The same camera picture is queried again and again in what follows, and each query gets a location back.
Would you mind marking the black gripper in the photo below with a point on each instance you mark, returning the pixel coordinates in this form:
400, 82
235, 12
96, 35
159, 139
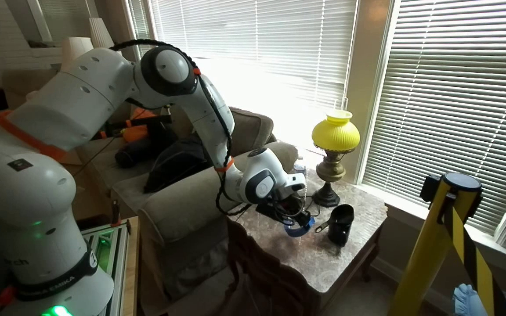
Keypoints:
279, 205

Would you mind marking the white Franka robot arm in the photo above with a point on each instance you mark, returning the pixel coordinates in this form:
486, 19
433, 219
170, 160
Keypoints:
59, 111

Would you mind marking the marble top wooden side table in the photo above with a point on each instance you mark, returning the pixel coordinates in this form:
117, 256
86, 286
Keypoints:
323, 263

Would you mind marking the yellow glass oil lamp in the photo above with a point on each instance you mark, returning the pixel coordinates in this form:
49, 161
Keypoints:
333, 133

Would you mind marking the beige fabric sofa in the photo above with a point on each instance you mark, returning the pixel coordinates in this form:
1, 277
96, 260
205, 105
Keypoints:
175, 204

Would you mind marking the black bag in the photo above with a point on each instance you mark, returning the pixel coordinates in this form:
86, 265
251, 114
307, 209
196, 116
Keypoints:
170, 163

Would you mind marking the bright white window blinds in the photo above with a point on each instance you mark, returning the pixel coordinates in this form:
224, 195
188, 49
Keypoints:
298, 58

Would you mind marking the orange black tool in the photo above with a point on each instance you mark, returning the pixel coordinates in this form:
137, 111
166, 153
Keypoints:
135, 133

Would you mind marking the wide white window blinds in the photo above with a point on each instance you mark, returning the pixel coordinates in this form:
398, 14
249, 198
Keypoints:
456, 88

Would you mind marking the cream lampshade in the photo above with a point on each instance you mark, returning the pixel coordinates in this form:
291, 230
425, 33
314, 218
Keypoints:
73, 46
100, 32

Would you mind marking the yellow stanchion post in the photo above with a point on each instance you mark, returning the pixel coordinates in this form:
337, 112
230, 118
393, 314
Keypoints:
428, 246

